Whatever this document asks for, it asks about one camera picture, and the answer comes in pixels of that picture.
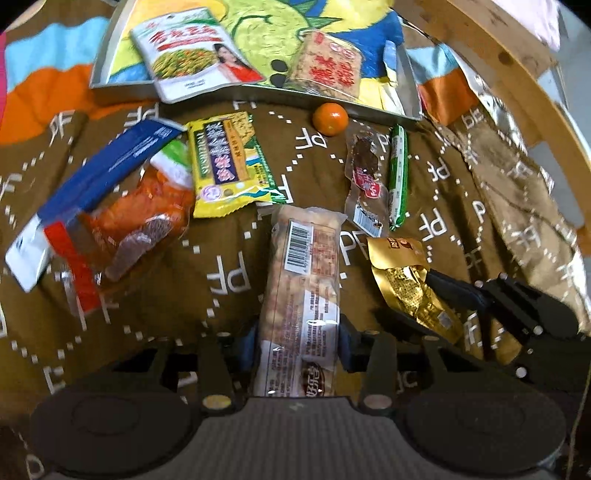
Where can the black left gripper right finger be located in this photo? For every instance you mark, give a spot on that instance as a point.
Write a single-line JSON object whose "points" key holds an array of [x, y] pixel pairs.
{"points": [[373, 353]]}

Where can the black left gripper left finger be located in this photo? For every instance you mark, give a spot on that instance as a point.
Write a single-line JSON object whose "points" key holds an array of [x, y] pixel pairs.
{"points": [[225, 368]]}

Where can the long clear bread snack pack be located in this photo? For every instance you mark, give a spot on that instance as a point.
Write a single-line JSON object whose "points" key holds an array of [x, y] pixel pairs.
{"points": [[299, 322]]}

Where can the gold foil snack pack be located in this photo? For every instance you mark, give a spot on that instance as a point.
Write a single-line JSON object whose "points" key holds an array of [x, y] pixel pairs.
{"points": [[400, 268]]}

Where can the orange red snack bag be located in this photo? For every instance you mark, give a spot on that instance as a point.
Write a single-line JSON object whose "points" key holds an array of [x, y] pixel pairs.
{"points": [[108, 249]]}

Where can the clear dark meat snack pack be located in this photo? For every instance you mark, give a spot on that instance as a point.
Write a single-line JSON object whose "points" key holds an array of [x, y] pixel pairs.
{"points": [[367, 168]]}

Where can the green sausage stick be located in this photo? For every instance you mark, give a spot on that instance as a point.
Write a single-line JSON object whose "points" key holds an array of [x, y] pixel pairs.
{"points": [[398, 178]]}

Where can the yellow purple cracker pack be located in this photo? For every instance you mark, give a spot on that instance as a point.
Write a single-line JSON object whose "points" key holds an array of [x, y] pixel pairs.
{"points": [[230, 170]]}

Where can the blue white long box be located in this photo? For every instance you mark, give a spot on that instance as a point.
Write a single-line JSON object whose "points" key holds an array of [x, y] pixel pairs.
{"points": [[28, 255]]}

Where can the small orange tangerine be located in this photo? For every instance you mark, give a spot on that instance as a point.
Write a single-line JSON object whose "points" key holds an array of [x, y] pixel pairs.
{"points": [[330, 119]]}

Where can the brown red crispy snack pack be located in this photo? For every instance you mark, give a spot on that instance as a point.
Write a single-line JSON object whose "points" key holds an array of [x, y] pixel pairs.
{"points": [[326, 65]]}

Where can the white green bean snack bag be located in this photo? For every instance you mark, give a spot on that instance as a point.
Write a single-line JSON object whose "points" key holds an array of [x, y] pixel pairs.
{"points": [[188, 53]]}

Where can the colourful cartoon monkey blanket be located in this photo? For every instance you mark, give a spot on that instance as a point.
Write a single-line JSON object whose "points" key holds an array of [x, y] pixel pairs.
{"points": [[481, 206]]}

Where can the metal tray with dinosaur print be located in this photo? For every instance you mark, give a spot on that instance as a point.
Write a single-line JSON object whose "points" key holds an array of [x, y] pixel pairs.
{"points": [[269, 33]]}

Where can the curved wooden bed rail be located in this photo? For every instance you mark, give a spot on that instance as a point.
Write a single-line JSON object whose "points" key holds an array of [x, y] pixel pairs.
{"points": [[510, 59]]}

